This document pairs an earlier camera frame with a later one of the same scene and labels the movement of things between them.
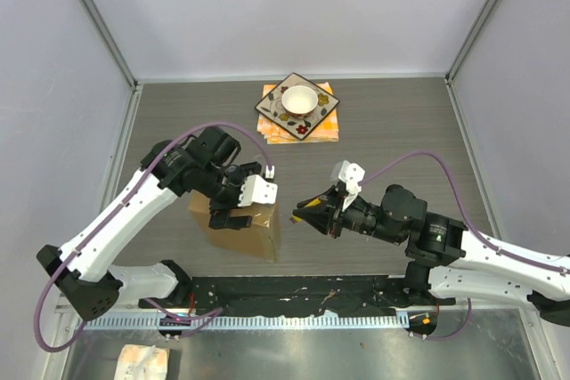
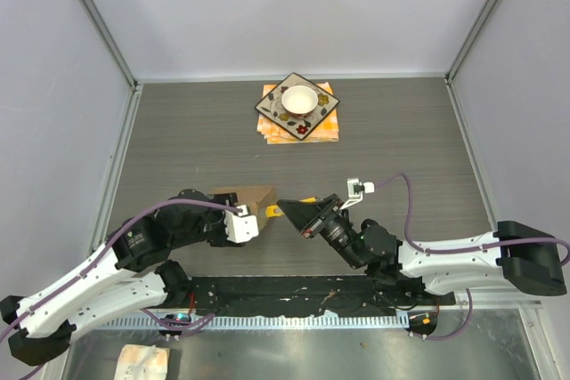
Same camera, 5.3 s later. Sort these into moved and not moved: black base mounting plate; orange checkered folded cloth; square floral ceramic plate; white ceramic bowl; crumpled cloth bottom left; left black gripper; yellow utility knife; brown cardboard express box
Moved: brown cardboard express box; left black gripper; yellow utility knife
Not moved: black base mounting plate; orange checkered folded cloth; square floral ceramic plate; crumpled cloth bottom left; white ceramic bowl
